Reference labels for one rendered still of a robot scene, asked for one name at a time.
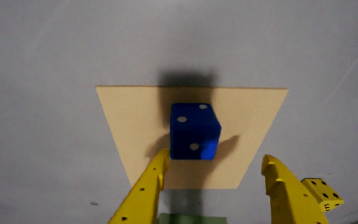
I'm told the yellow die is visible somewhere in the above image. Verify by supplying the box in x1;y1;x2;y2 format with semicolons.
301;178;344;212

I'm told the dark blue die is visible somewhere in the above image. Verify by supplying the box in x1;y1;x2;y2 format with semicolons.
169;103;222;160

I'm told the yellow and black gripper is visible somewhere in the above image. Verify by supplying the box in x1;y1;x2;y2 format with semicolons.
107;149;329;224

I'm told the tan flat mat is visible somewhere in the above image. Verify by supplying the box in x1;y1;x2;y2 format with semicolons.
95;85;289;189

